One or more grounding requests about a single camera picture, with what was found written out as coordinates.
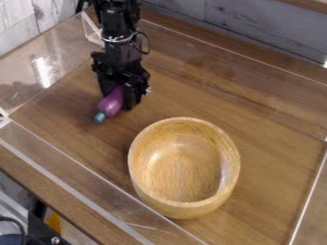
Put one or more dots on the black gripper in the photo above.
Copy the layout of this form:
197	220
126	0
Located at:
117	66

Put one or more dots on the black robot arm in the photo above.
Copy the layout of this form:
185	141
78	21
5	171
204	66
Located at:
117	16

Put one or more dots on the purple toy eggplant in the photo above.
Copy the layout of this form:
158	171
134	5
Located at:
109	105

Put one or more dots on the clear acrylic tray walls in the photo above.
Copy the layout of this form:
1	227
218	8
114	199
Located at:
265	98

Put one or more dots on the black clamp with screw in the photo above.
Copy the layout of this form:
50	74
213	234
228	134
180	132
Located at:
40	234

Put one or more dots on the clear acrylic corner bracket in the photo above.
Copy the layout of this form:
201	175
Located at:
90	31

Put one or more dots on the brown wooden bowl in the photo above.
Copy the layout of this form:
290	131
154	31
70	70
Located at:
184	167

